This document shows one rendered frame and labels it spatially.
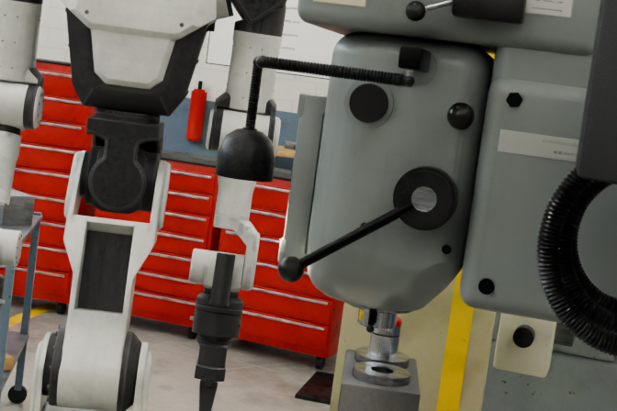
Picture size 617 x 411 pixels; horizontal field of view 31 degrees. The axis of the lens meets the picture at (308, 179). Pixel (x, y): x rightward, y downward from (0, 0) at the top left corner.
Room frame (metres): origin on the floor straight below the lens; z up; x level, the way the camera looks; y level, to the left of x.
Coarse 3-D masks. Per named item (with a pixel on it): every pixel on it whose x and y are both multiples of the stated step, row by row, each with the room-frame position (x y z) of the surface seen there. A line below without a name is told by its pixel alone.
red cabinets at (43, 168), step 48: (48, 96) 6.37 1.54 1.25; (48, 144) 6.38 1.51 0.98; (48, 192) 6.36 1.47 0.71; (192, 192) 6.21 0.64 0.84; (288, 192) 5.98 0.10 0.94; (48, 240) 6.36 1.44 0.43; (192, 240) 6.19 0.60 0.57; (240, 240) 6.07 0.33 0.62; (48, 288) 6.36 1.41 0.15; (144, 288) 6.25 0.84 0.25; (192, 288) 6.18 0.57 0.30; (288, 288) 5.96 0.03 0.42; (192, 336) 6.21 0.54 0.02; (240, 336) 6.06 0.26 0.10; (288, 336) 5.95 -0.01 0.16; (336, 336) 5.97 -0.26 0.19
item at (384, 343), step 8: (376, 328) 1.78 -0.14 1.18; (376, 336) 1.78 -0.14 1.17; (384, 336) 1.77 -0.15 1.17; (392, 336) 1.77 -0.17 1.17; (376, 344) 1.78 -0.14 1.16; (384, 344) 1.77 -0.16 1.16; (392, 344) 1.78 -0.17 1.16; (368, 352) 1.79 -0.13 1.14; (376, 352) 1.77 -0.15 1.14; (384, 352) 1.77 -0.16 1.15; (392, 352) 1.78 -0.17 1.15
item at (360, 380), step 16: (352, 352) 1.83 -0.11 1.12; (400, 352) 1.82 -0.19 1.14; (352, 368) 1.73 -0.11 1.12; (368, 368) 1.69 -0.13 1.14; (384, 368) 1.71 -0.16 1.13; (400, 368) 1.72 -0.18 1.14; (416, 368) 1.79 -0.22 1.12; (352, 384) 1.64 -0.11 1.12; (368, 384) 1.65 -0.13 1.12; (384, 384) 1.65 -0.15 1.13; (400, 384) 1.66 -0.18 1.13; (416, 384) 1.68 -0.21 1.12; (352, 400) 1.64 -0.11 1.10; (368, 400) 1.64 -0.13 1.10; (384, 400) 1.64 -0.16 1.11; (400, 400) 1.63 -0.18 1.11; (416, 400) 1.63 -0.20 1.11
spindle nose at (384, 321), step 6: (366, 312) 1.33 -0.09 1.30; (366, 318) 1.33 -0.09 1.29; (378, 318) 1.33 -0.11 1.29; (384, 318) 1.33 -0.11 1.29; (390, 318) 1.33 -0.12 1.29; (396, 318) 1.34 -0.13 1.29; (360, 324) 1.34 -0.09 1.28; (366, 324) 1.33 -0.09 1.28; (378, 324) 1.33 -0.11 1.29; (384, 324) 1.33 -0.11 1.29; (390, 324) 1.33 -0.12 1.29; (396, 324) 1.35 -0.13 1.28
